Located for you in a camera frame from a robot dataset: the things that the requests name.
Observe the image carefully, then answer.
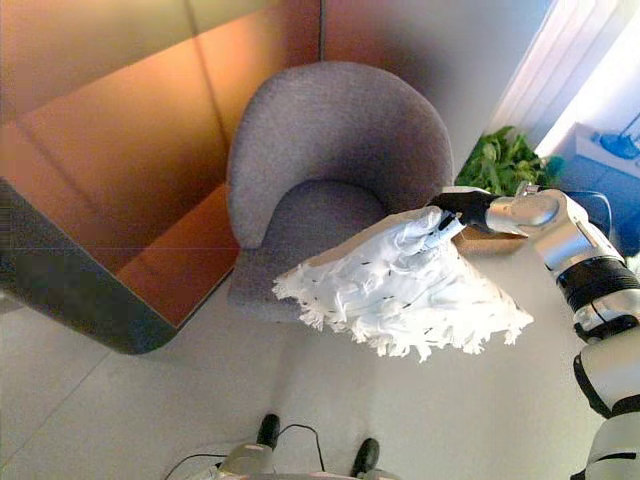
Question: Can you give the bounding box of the green leafy potted plant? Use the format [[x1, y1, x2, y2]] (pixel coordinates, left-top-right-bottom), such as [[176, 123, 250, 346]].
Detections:
[[455, 125, 564, 197]]

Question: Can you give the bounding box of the dark metal table lamp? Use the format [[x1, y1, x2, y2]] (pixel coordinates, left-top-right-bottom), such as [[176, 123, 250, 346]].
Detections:
[[592, 112, 640, 159]]

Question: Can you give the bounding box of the silver left robot leg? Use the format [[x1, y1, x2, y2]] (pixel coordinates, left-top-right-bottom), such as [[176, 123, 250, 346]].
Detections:
[[217, 442, 281, 480]]

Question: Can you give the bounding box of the wooden wardrobe with dark edge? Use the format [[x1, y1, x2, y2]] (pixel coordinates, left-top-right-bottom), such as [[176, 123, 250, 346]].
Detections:
[[0, 0, 241, 356]]

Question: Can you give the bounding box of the black robot foot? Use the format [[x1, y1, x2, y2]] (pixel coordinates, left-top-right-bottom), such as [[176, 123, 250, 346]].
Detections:
[[351, 437, 381, 477], [256, 413, 282, 447]]

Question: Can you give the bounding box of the beige wooden nightstand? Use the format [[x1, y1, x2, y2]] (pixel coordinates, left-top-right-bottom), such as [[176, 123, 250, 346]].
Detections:
[[547, 122, 640, 241]]

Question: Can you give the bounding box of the black right robot foot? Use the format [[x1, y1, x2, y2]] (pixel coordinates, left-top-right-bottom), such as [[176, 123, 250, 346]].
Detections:
[[351, 437, 381, 477]]

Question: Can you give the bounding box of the grey fabric tub armchair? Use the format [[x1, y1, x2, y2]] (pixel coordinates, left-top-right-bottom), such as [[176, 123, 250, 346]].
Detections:
[[225, 60, 455, 325]]

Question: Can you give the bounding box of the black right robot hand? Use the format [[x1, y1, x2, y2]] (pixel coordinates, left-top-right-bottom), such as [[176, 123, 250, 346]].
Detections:
[[428, 186, 495, 246]]

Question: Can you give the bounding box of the wooden rectangular basket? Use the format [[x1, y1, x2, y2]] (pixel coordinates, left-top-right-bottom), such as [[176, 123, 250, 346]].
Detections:
[[452, 227, 524, 256]]

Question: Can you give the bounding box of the black left robot foot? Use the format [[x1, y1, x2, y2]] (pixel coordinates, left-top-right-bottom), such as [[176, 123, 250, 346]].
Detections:
[[256, 413, 282, 447]]

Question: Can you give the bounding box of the white fringed throw pillow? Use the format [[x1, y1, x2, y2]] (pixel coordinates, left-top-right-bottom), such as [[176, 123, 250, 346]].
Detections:
[[272, 207, 534, 364]]

